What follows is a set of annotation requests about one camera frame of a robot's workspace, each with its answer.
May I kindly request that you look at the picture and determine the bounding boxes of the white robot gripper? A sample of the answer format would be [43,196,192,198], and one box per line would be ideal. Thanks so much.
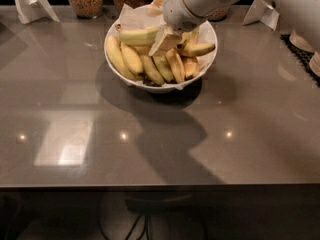
[147,0,240,56]

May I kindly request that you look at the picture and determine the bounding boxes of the yellow-green banana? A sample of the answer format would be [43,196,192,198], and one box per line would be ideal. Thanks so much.
[115,24,159,46]

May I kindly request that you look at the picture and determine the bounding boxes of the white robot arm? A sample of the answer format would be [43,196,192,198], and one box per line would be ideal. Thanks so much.
[149,0,320,55]

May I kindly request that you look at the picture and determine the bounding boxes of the white paper bowl liner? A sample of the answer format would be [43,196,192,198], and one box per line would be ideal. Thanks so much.
[106,5,218,93]

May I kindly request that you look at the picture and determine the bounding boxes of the upright banana with stem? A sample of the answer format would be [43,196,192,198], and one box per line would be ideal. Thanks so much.
[177,28,199,48]

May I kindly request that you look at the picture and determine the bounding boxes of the right crosswise yellow banana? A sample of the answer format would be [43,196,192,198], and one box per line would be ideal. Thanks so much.
[179,43,216,57]

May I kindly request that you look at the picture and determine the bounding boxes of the leftmost yellow banana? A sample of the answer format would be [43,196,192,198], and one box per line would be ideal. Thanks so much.
[105,35,136,81]

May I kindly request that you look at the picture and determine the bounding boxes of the short yellow banana right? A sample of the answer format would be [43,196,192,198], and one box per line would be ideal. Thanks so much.
[183,57,200,79]

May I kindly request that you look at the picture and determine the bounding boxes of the white ceramic bowl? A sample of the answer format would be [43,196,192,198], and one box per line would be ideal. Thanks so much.
[104,5,218,93]

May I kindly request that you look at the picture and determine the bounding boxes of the wooden bowl on mat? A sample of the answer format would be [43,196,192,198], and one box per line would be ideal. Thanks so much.
[289,29,315,53]

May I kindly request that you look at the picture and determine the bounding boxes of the right glass cereal jar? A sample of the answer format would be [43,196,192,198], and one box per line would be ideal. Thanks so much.
[208,6,230,21]

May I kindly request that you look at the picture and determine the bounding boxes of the right white folded card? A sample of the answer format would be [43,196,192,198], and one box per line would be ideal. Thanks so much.
[243,0,280,31]

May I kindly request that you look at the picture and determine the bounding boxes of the white folded card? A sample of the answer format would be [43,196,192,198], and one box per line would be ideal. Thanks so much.
[14,0,59,24]
[243,0,280,31]

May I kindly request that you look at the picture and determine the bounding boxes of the left white folded card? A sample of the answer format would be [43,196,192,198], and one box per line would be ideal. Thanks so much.
[14,0,59,24]

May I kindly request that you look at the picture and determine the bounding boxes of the black cables under table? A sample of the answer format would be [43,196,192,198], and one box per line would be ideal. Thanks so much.
[96,190,211,240]

